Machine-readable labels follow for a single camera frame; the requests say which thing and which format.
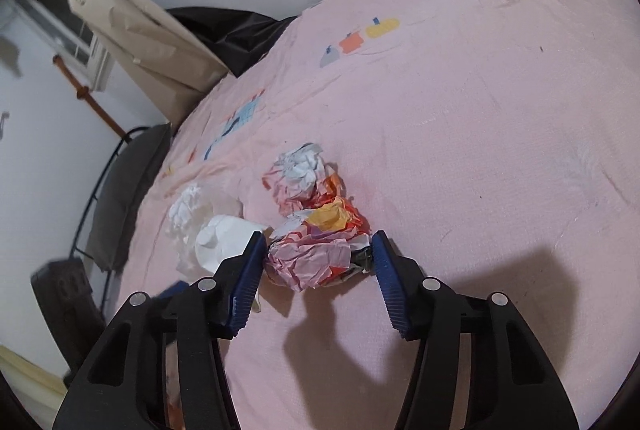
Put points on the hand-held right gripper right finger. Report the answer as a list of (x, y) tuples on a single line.
[(392, 292)]

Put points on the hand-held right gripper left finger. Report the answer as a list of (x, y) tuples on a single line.
[(245, 285)]

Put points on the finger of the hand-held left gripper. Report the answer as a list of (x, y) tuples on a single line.
[(172, 290)]

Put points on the white paper cup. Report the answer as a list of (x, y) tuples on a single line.
[(222, 242)]

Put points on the white crumpled tissue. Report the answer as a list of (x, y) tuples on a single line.
[(185, 215)]

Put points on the orange crumpled wrapper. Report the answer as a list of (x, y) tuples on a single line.
[(332, 210)]

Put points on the grey pillow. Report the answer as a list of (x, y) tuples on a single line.
[(122, 200)]

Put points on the dark brown box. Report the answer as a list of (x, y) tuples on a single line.
[(67, 305)]

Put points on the white and pink paper ball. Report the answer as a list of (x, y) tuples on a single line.
[(297, 175)]

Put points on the pink printed blanket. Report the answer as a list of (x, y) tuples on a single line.
[(450, 159)]

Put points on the brown wooden sword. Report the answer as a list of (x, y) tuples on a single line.
[(87, 94)]

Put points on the black shiny cloth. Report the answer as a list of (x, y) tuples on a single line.
[(230, 32)]

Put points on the black metal bed frame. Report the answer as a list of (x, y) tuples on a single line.
[(95, 205)]

